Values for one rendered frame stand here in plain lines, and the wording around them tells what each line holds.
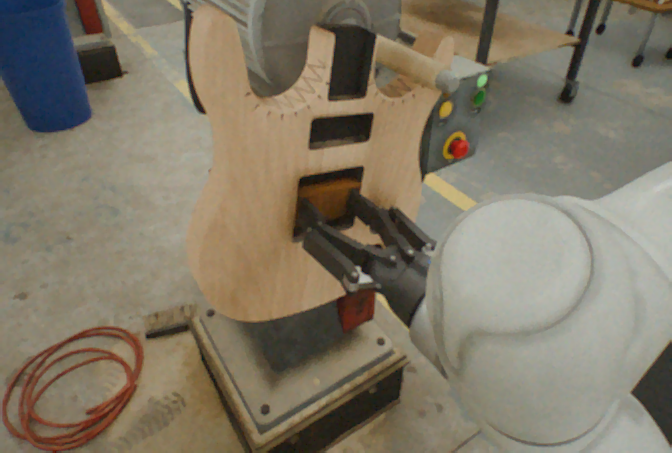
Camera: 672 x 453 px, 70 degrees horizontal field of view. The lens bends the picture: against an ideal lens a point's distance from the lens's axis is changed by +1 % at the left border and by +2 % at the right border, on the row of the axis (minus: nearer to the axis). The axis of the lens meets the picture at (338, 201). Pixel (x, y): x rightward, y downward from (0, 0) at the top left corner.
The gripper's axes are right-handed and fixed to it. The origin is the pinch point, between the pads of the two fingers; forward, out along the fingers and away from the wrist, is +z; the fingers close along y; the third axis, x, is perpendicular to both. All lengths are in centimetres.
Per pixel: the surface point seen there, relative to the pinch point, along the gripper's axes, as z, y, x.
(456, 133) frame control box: 16.6, 41.7, -2.0
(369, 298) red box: 32, 44, -61
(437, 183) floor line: 106, 152, -83
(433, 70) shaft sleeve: -2.9, 9.7, 18.2
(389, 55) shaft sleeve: 4.8, 9.5, 17.8
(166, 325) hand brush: 89, 2, -105
